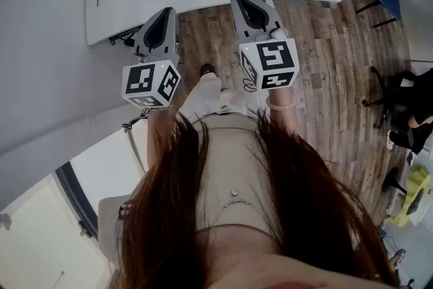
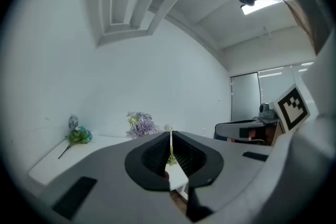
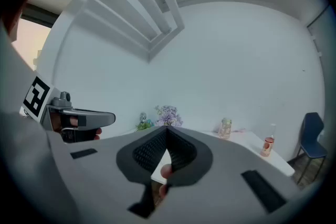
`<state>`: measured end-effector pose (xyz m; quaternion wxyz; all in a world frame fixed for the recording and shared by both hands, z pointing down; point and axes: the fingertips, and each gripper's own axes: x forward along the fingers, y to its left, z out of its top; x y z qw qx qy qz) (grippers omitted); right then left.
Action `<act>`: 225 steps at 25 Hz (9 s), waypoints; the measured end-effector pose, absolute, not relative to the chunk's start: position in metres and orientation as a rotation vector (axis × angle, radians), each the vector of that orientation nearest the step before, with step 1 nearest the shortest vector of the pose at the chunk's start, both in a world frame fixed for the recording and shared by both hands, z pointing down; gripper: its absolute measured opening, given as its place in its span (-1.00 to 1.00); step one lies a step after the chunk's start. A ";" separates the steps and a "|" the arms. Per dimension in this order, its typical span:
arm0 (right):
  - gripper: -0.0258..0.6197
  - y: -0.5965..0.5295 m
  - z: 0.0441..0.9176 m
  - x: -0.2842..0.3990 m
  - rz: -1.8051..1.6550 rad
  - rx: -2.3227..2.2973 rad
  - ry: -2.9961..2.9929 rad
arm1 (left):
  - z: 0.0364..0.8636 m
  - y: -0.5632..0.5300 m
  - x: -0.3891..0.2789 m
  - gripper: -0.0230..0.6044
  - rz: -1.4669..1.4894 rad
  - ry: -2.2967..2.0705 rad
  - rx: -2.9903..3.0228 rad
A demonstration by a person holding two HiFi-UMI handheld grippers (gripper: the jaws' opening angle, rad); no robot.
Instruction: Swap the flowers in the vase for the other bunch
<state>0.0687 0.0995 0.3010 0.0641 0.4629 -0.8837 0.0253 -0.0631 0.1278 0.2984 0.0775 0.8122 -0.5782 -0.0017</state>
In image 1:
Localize person's beige top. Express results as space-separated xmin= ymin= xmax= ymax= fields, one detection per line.
xmin=97 ymin=112 xmax=292 ymax=282

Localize person's dark shoe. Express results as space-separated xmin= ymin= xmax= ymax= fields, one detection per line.
xmin=199 ymin=63 xmax=218 ymax=77

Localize person's white trousers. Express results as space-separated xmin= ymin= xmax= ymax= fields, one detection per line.
xmin=178 ymin=72 xmax=262 ymax=120

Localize silver necklace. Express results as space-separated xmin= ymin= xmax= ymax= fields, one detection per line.
xmin=221 ymin=189 xmax=253 ymax=209

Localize pink bangle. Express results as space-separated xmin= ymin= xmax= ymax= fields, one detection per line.
xmin=265 ymin=96 xmax=295 ymax=111

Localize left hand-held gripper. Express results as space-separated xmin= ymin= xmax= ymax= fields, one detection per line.
xmin=121 ymin=7 xmax=182 ymax=110

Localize black office chair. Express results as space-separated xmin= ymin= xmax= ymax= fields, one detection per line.
xmin=361 ymin=66 xmax=433 ymax=150

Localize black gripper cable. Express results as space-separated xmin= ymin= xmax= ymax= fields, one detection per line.
xmin=242 ymin=77 xmax=258 ymax=93
xmin=121 ymin=108 xmax=152 ymax=133

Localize black table frame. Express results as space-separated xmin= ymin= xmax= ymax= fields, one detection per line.
xmin=108 ymin=23 xmax=145 ymax=47

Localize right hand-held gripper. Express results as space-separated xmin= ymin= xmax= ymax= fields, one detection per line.
xmin=230 ymin=0 xmax=300 ymax=91

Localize yellow-green plastic seat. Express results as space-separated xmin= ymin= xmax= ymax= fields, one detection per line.
xmin=385 ymin=164 xmax=433 ymax=228

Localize person's right forearm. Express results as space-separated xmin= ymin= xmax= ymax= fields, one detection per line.
xmin=266 ymin=87 xmax=306 ymax=141

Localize black window frame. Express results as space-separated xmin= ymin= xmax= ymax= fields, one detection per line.
xmin=55 ymin=161 xmax=99 ymax=241

